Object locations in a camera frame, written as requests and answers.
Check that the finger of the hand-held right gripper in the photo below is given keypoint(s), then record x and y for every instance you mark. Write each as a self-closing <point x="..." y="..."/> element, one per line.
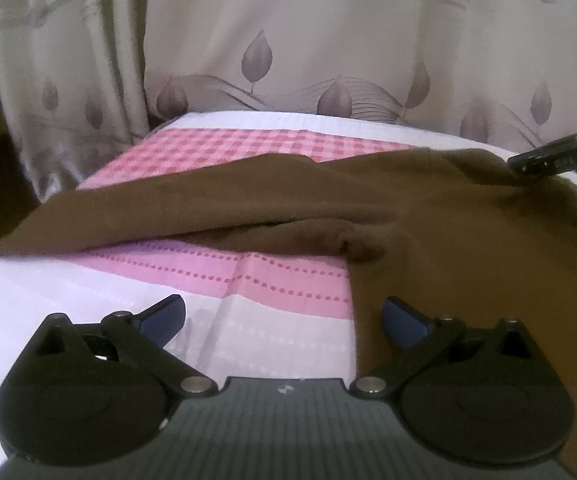
<point x="550" y="157"/>

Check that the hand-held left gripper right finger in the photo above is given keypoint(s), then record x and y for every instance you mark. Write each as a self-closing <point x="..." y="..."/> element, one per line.
<point x="405" y="323"/>

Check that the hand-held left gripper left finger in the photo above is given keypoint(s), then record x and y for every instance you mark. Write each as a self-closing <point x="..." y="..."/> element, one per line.
<point x="162" y="317"/>

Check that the brown small garment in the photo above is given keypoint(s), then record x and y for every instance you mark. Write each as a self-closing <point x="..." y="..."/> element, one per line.
<point x="448" y="240"/>

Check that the pink checked bedsheet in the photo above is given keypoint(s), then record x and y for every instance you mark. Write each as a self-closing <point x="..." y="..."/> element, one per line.
<point x="168" y="290"/>

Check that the beige leaf print curtain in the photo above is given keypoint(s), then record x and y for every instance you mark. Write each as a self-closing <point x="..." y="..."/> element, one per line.
<point x="288" y="45"/>

